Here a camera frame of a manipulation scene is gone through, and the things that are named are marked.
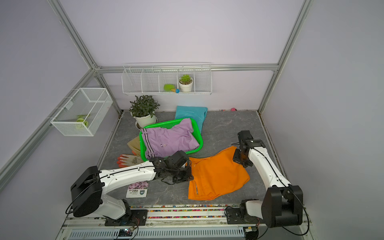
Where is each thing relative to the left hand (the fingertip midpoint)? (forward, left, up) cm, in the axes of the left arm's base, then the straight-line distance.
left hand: (193, 180), depth 77 cm
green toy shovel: (+58, +11, +16) cm, 61 cm away
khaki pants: (+29, +38, -8) cm, 49 cm away
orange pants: (+3, -13, -4) cm, 14 cm away
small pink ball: (+59, -37, -10) cm, 71 cm away
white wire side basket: (+44, +55, +19) cm, 73 cm away
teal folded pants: (+53, -7, -6) cm, 54 cm away
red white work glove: (+18, +41, -8) cm, 46 cm away
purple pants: (+27, +18, -4) cm, 33 cm away
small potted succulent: (+51, +1, +24) cm, 57 cm away
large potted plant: (+44, +30, +10) cm, 54 cm away
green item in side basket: (+26, +54, +21) cm, 64 cm away
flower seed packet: (0, +31, -8) cm, 32 cm away
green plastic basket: (+34, -4, +1) cm, 34 cm away
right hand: (+10, -27, 0) cm, 29 cm away
